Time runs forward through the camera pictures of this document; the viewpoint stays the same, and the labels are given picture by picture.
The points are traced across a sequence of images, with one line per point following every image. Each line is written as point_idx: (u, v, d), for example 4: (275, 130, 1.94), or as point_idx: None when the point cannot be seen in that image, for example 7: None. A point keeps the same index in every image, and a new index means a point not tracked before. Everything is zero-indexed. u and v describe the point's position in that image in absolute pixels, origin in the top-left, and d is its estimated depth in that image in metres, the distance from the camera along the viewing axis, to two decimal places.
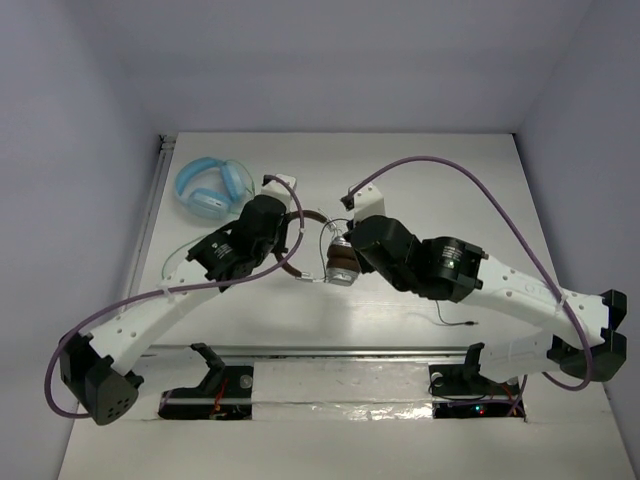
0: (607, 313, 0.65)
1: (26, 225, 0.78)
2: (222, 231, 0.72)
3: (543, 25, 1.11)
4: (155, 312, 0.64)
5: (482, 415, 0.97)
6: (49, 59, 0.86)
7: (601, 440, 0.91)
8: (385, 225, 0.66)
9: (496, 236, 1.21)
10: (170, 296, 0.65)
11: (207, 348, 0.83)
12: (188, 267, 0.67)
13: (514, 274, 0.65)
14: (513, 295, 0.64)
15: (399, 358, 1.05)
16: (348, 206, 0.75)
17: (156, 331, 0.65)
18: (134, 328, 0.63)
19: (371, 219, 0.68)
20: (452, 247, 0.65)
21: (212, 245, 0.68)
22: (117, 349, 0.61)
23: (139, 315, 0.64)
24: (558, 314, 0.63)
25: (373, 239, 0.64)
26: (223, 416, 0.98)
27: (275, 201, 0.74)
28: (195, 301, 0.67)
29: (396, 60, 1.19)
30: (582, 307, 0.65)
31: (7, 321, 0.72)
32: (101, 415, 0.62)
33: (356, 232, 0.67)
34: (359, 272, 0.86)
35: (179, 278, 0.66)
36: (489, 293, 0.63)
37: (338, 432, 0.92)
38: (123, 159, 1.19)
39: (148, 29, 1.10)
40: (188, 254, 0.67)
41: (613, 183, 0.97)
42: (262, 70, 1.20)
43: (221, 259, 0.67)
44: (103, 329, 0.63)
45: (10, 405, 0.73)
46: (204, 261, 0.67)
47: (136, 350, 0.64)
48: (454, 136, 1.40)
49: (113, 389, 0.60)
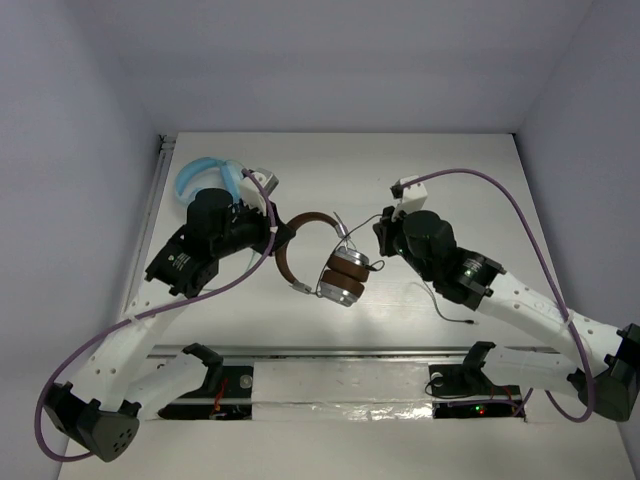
0: (619, 343, 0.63)
1: (24, 224, 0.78)
2: (176, 238, 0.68)
3: (543, 25, 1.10)
4: (129, 343, 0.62)
5: (482, 415, 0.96)
6: (48, 59, 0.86)
7: (601, 439, 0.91)
8: (437, 224, 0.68)
9: (496, 236, 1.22)
10: (139, 323, 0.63)
11: (201, 347, 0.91)
12: (151, 286, 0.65)
13: (528, 291, 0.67)
14: (521, 308, 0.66)
15: (399, 358, 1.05)
16: (395, 195, 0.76)
17: (138, 359, 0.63)
18: (112, 364, 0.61)
19: (422, 214, 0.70)
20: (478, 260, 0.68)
21: (168, 258, 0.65)
22: (101, 390, 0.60)
23: (112, 350, 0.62)
24: (562, 334, 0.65)
25: (425, 233, 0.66)
26: (223, 416, 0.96)
27: (219, 194, 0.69)
28: (166, 321, 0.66)
29: (396, 60, 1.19)
30: (591, 332, 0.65)
31: (7, 321, 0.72)
32: (109, 453, 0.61)
33: (411, 219, 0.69)
34: (352, 293, 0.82)
35: (143, 301, 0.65)
36: (498, 301, 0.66)
37: (338, 431, 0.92)
38: (123, 159, 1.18)
39: (148, 28, 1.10)
40: (147, 273, 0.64)
41: (613, 183, 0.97)
42: (261, 69, 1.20)
43: (181, 270, 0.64)
44: (80, 373, 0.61)
45: (11, 406, 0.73)
46: (164, 276, 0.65)
47: (121, 383, 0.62)
48: (454, 136, 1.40)
49: (109, 428, 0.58)
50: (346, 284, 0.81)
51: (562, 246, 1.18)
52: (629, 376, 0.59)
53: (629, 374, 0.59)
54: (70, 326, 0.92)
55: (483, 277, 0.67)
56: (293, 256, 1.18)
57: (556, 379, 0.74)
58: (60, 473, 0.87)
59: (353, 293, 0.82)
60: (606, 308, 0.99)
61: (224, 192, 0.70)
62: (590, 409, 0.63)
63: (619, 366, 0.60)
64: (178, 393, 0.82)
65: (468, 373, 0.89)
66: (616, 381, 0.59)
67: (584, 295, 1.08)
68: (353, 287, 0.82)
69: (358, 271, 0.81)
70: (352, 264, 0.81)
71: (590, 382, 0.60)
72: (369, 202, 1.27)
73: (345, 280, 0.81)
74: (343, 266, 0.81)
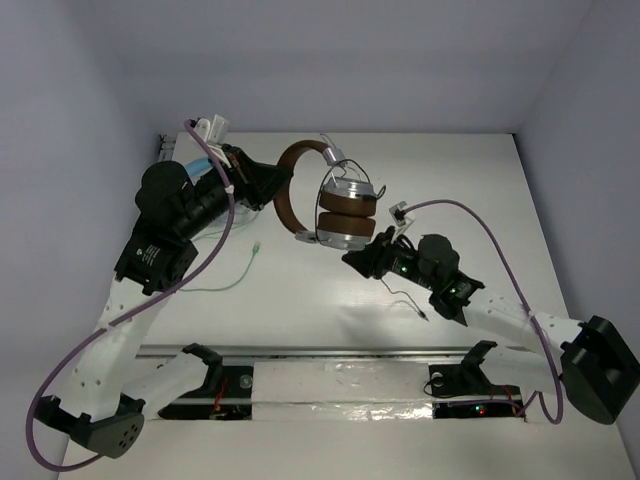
0: (577, 332, 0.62)
1: (24, 224, 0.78)
2: (141, 228, 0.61)
3: (543, 26, 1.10)
4: (109, 352, 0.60)
5: (482, 415, 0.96)
6: (47, 59, 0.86)
7: (601, 438, 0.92)
8: (449, 252, 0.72)
9: (496, 236, 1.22)
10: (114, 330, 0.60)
11: (200, 347, 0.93)
12: (121, 287, 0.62)
13: (501, 297, 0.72)
14: (493, 313, 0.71)
15: (399, 358, 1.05)
16: (397, 216, 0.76)
17: (123, 363, 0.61)
18: (95, 375, 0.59)
19: (435, 238, 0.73)
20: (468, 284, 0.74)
21: (135, 252, 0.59)
22: (90, 403, 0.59)
23: (93, 361, 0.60)
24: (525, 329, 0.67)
25: (435, 257, 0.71)
26: (223, 416, 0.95)
27: (168, 171, 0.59)
28: (145, 318, 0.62)
29: (395, 60, 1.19)
30: (553, 325, 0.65)
31: (6, 321, 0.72)
32: (118, 450, 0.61)
33: (425, 242, 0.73)
34: (359, 240, 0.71)
35: (118, 306, 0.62)
36: (472, 310, 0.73)
37: (338, 431, 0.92)
38: (122, 159, 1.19)
39: (147, 28, 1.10)
40: (117, 273, 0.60)
41: (612, 183, 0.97)
42: (262, 70, 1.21)
43: (152, 264, 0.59)
44: (65, 387, 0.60)
45: (9, 407, 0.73)
46: (135, 271, 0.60)
47: (111, 388, 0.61)
48: (454, 136, 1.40)
49: (107, 434, 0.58)
50: (348, 226, 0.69)
51: (562, 246, 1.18)
52: (586, 360, 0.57)
53: (587, 358, 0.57)
54: (69, 327, 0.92)
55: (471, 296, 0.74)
56: (295, 256, 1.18)
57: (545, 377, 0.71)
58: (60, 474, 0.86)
59: (358, 235, 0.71)
60: (606, 308, 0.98)
61: (177, 165, 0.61)
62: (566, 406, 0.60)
63: (577, 353, 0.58)
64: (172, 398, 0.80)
65: (467, 369, 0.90)
66: (570, 366, 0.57)
67: (584, 295, 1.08)
68: (356, 228, 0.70)
69: (358, 207, 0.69)
70: (352, 200, 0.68)
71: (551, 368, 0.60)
72: None
73: (347, 221, 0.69)
74: (340, 205, 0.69)
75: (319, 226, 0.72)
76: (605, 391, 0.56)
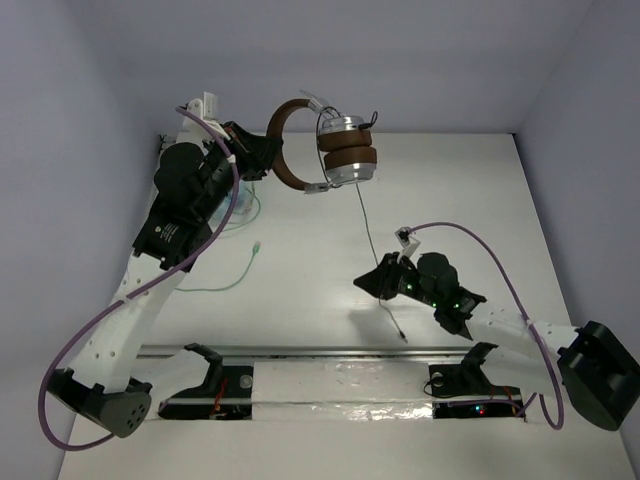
0: (574, 337, 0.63)
1: (24, 224, 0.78)
2: (158, 206, 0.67)
3: (543, 26, 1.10)
4: (124, 324, 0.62)
5: (482, 415, 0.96)
6: (48, 60, 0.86)
7: (601, 438, 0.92)
8: (447, 269, 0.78)
9: (496, 236, 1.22)
10: (132, 303, 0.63)
11: (200, 347, 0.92)
12: (140, 261, 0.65)
13: (502, 310, 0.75)
14: (494, 325, 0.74)
15: (398, 357, 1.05)
16: (401, 237, 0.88)
17: (137, 338, 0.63)
18: (110, 347, 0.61)
19: (435, 255, 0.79)
20: (470, 299, 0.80)
21: (154, 230, 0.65)
22: (103, 375, 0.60)
23: (108, 333, 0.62)
24: (525, 337, 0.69)
25: (433, 274, 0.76)
26: (223, 416, 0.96)
27: (184, 154, 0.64)
28: (161, 296, 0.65)
29: (395, 60, 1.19)
30: (550, 332, 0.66)
31: (7, 320, 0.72)
32: (126, 430, 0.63)
33: (423, 260, 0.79)
34: (367, 168, 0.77)
35: (135, 279, 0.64)
36: (476, 324, 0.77)
37: (338, 431, 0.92)
38: (122, 159, 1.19)
39: (148, 29, 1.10)
40: (135, 249, 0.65)
41: (613, 183, 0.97)
42: (262, 70, 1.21)
43: (170, 241, 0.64)
44: (79, 359, 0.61)
45: (10, 406, 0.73)
46: (153, 249, 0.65)
47: (124, 363, 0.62)
48: (453, 137, 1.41)
49: (118, 407, 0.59)
50: (354, 156, 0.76)
51: (561, 246, 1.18)
52: (583, 363, 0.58)
53: (584, 362, 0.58)
54: (70, 326, 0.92)
55: None
56: (294, 255, 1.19)
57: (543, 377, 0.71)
58: (60, 474, 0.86)
59: (366, 163, 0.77)
60: (606, 309, 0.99)
61: (188, 147, 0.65)
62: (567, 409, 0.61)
63: (572, 356, 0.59)
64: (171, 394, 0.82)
65: (466, 368, 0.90)
66: (567, 368, 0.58)
67: (584, 295, 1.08)
68: (363, 156, 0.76)
69: (357, 137, 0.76)
70: (349, 131, 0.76)
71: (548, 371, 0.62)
72: (370, 202, 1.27)
73: (352, 153, 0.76)
74: (341, 140, 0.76)
75: (327, 170, 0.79)
76: (605, 394, 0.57)
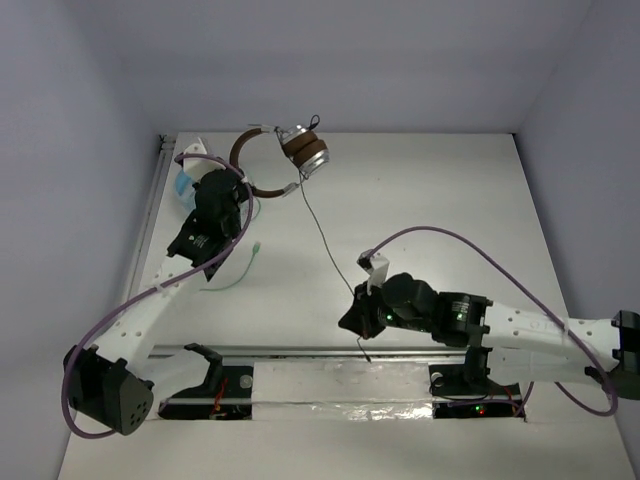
0: (617, 335, 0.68)
1: (24, 224, 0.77)
2: (191, 223, 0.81)
3: (544, 25, 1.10)
4: (153, 310, 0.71)
5: (482, 414, 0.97)
6: (47, 58, 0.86)
7: (601, 438, 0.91)
8: (415, 285, 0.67)
9: (496, 236, 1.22)
10: (163, 291, 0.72)
11: (200, 347, 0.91)
12: (172, 261, 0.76)
13: (519, 314, 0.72)
14: (520, 335, 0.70)
15: (399, 358, 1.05)
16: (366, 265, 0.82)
17: (159, 325, 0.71)
18: (138, 328, 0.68)
19: (393, 277, 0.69)
20: (463, 301, 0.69)
21: (189, 239, 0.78)
22: (127, 351, 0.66)
23: (137, 316, 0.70)
24: (566, 344, 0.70)
25: (404, 299, 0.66)
26: (223, 416, 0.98)
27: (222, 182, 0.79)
28: (184, 294, 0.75)
29: (396, 60, 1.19)
30: (590, 333, 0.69)
31: (6, 321, 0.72)
32: (126, 425, 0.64)
33: (384, 288, 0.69)
34: (326, 151, 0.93)
35: (167, 274, 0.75)
36: (497, 336, 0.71)
37: (338, 432, 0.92)
38: (122, 158, 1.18)
39: (148, 28, 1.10)
40: (170, 251, 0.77)
41: (613, 183, 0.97)
42: (263, 69, 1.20)
43: (202, 247, 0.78)
44: (106, 338, 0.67)
45: (10, 406, 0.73)
46: (185, 251, 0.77)
47: (145, 347, 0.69)
48: (454, 137, 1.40)
49: (133, 392, 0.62)
50: (314, 147, 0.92)
51: (561, 246, 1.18)
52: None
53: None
54: (70, 327, 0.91)
55: (472, 315, 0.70)
56: (294, 255, 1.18)
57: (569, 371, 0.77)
58: (60, 474, 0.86)
59: (325, 150, 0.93)
60: (606, 309, 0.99)
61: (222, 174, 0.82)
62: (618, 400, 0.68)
63: (629, 356, 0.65)
64: (171, 391, 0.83)
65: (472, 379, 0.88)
66: (632, 371, 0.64)
67: (584, 295, 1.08)
68: (321, 145, 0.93)
69: (308, 136, 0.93)
70: (301, 134, 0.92)
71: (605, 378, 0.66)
72: (371, 202, 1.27)
73: (311, 146, 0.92)
74: (299, 141, 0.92)
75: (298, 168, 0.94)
76: None
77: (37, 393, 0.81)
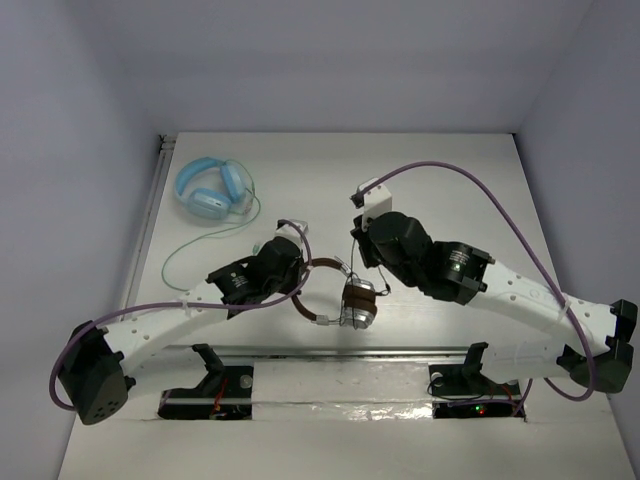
0: (614, 321, 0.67)
1: (24, 224, 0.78)
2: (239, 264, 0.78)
3: (543, 25, 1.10)
4: (168, 321, 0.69)
5: (482, 414, 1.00)
6: (48, 58, 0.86)
7: (601, 438, 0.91)
8: (404, 224, 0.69)
9: (495, 236, 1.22)
10: (187, 310, 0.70)
11: (207, 350, 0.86)
12: (206, 288, 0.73)
13: (519, 280, 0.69)
14: (517, 300, 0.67)
15: (399, 358, 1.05)
16: (358, 204, 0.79)
17: (168, 338, 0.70)
18: (147, 331, 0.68)
19: (389, 217, 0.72)
20: (459, 250, 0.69)
21: (230, 273, 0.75)
22: (129, 347, 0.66)
23: (153, 320, 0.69)
24: (561, 321, 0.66)
25: (393, 235, 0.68)
26: (223, 416, 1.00)
27: (290, 244, 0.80)
28: (204, 320, 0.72)
29: (395, 60, 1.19)
30: (588, 314, 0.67)
31: (8, 320, 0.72)
32: (90, 416, 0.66)
33: (378, 227, 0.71)
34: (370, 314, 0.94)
35: (196, 295, 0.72)
36: (492, 296, 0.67)
37: (339, 431, 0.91)
38: (122, 159, 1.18)
39: (147, 28, 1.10)
40: (210, 275, 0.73)
41: (613, 182, 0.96)
42: (263, 69, 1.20)
43: (238, 287, 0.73)
44: (118, 326, 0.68)
45: (11, 406, 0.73)
46: (222, 285, 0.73)
47: (146, 351, 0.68)
48: (455, 136, 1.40)
49: (112, 388, 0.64)
50: (364, 306, 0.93)
51: (562, 246, 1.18)
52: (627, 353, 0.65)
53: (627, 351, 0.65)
54: (70, 327, 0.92)
55: (473, 270, 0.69)
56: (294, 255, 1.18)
57: (547, 366, 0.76)
58: (60, 473, 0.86)
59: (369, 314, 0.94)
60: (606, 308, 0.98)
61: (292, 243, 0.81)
62: (593, 389, 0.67)
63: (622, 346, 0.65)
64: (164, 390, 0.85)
65: (469, 376, 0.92)
66: (617, 359, 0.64)
67: (585, 295, 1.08)
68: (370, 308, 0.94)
69: (367, 293, 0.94)
70: (363, 288, 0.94)
71: (592, 362, 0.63)
72: None
73: (363, 303, 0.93)
74: (361, 292, 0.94)
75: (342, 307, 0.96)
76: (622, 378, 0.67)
77: (37, 392, 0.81)
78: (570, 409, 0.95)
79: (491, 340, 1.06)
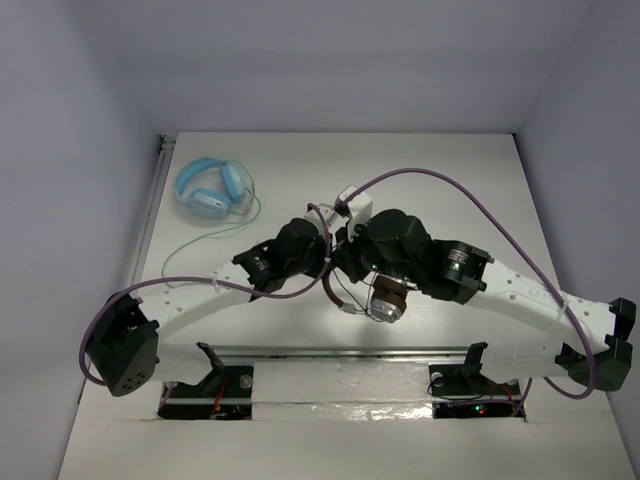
0: (613, 319, 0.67)
1: (24, 224, 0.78)
2: (261, 247, 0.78)
3: (543, 25, 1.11)
4: (201, 295, 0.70)
5: (482, 414, 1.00)
6: (49, 59, 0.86)
7: (601, 438, 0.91)
8: (406, 222, 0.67)
9: (495, 236, 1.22)
10: (216, 287, 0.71)
11: (211, 351, 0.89)
12: (232, 267, 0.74)
13: (519, 278, 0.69)
14: (516, 299, 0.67)
15: (399, 358, 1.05)
16: (341, 211, 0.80)
17: (199, 311, 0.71)
18: (180, 303, 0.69)
19: (389, 214, 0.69)
20: (459, 250, 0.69)
21: (254, 256, 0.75)
22: (163, 316, 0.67)
23: (185, 294, 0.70)
24: (561, 320, 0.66)
25: (393, 233, 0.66)
26: (223, 416, 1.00)
27: (309, 224, 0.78)
28: (232, 298, 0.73)
29: (395, 60, 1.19)
30: (587, 313, 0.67)
31: (8, 320, 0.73)
32: (119, 388, 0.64)
33: (376, 224, 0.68)
34: (399, 310, 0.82)
35: (225, 274, 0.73)
36: (492, 294, 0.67)
37: (339, 431, 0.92)
38: (123, 159, 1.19)
39: (148, 28, 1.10)
40: (234, 257, 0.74)
41: (613, 182, 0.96)
42: (264, 69, 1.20)
43: (261, 270, 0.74)
44: (152, 297, 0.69)
45: (11, 406, 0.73)
46: (246, 266, 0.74)
47: (177, 323, 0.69)
48: (454, 136, 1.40)
49: (144, 358, 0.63)
50: (392, 299, 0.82)
51: (561, 246, 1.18)
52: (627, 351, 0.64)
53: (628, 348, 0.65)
54: (70, 326, 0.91)
55: (473, 270, 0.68)
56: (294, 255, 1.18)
57: (546, 365, 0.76)
58: (60, 473, 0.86)
59: (398, 308, 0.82)
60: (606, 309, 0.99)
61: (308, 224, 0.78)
62: (593, 389, 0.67)
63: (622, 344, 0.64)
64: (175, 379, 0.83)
65: (469, 376, 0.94)
66: (617, 358, 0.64)
67: (585, 295, 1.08)
68: (399, 302, 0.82)
69: (399, 286, 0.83)
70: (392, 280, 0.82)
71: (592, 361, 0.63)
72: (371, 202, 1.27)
73: (391, 295, 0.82)
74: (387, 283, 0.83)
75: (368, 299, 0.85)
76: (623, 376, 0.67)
77: (36, 392, 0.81)
78: (570, 409, 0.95)
79: (491, 340, 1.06)
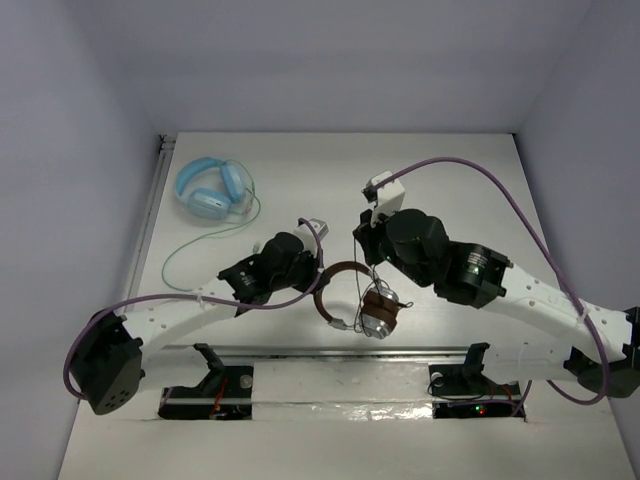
0: (630, 329, 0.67)
1: (23, 225, 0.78)
2: (246, 261, 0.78)
3: (543, 25, 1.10)
4: (185, 311, 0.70)
5: (482, 414, 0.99)
6: (48, 59, 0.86)
7: (601, 439, 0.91)
8: (427, 224, 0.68)
9: (495, 236, 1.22)
10: (201, 302, 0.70)
11: (208, 350, 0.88)
12: (217, 282, 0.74)
13: (538, 285, 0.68)
14: (535, 305, 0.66)
15: (399, 358, 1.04)
16: (370, 197, 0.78)
17: (183, 327, 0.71)
18: (164, 320, 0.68)
19: (411, 214, 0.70)
20: (476, 253, 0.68)
21: (239, 272, 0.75)
22: (147, 335, 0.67)
23: (169, 311, 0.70)
24: (579, 329, 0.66)
25: (415, 235, 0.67)
26: (223, 416, 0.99)
27: (293, 237, 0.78)
28: (216, 313, 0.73)
29: (395, 60, 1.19)
30: (604, 322, 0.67)
31: (8, 320, 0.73)
32: (101, 406, 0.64)
33: (397, 224, 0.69)
34: (387, 326, 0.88)
35: (209, 290, 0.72)
36: (511, 300, 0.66)
37: (338, 431, 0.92)
38: (122, 159, 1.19)
39: (147, 28, 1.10)
40: (219, 274, 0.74)
41: (613, 182, 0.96)
42: (264, 69, 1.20)
43: (247, 286, 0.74)
44: (136, 314, 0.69)
45: (11, 406, 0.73)
46: (232, 282, 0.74)
47: (162, 339, 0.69)
48: (454, 136, 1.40)
49: (128, 376, 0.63)
50: (383, 316, 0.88)
51: (561, 246, 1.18)
52: None
53: None
54: (69, 326, 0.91)
55: (491, 274, 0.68)
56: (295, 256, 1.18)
57: (554, 369, 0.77)
58: (60, 474, 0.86)
59: (387, 325, 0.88)
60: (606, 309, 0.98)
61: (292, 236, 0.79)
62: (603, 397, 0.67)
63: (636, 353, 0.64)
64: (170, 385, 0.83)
65: (469, 375, 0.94)
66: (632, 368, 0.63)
67: (585, 295, 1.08)
68: (389, 319, 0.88)
69: (390, 303, 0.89)
70: (385, 297, 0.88)
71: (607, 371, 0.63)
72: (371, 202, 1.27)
73: (381, 312, 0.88)
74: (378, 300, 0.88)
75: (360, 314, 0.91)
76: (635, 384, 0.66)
77: (36, 392, 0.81)
78: (570, 410, 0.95)
79: (491, 340, 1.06)
